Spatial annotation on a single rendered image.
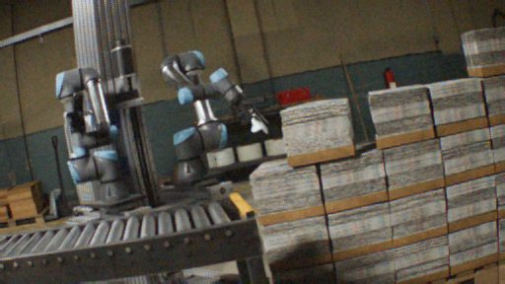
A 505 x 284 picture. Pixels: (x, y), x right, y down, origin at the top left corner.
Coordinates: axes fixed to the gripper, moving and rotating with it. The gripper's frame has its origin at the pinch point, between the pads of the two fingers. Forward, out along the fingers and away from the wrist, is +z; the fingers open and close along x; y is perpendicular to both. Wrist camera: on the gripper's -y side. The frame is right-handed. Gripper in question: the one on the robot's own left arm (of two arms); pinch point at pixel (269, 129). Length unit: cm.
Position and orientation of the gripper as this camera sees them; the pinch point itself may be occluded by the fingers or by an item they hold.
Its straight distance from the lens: 289.2
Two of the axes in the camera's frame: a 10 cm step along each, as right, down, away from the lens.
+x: -1.6, 1.2, -9.8
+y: -7.6, 6.3, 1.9
